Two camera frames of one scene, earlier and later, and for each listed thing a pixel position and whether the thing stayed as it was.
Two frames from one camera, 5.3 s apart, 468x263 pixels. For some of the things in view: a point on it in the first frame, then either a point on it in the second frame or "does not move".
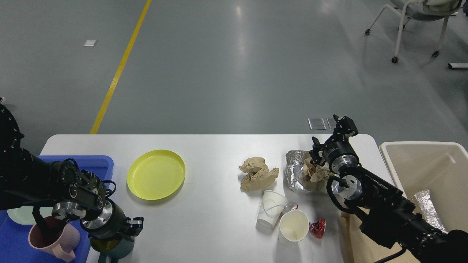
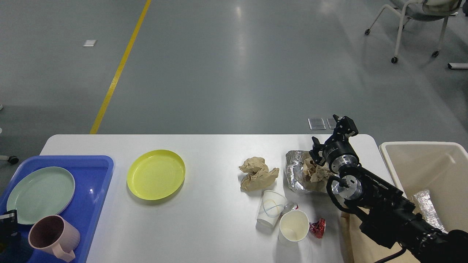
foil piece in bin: [430, 214] does not move
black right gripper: [338, 153] does not move
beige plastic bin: [441, 167] does not move
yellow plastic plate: [156, 174] does not move
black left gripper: [112, 223] → [10, 237]
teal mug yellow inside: [113, 248] → [18, 252]
